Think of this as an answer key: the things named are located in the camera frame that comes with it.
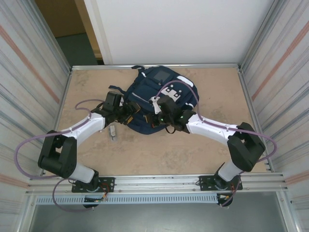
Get navy blue backpack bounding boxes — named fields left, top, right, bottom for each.
left=108, top=65, right=199, bottom=134

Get aluminium table edge bar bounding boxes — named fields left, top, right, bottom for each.
left=70, top=63, right=243, bottom=72

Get small controller board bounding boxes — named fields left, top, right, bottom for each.
left=84, top=193, right=109, bottom=203
left=216, top=193, right=233, bottom=202

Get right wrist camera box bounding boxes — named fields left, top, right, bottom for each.
left=149, top=96, right=162, bottom=115

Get aluminium mounting rail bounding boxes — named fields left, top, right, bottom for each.
left=28, top=173, right=289, bottom=194

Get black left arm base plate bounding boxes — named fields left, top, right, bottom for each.
left=71, top=176, right=115, bottom=193

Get grey slotted cable duct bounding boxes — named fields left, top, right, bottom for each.
left=35, top=194, right=219, bottom=205

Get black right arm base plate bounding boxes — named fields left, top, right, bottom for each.
left=197, top=175, right=242, bottom=191

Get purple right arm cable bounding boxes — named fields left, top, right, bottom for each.
left=154, top=80, right=278, bottom=208

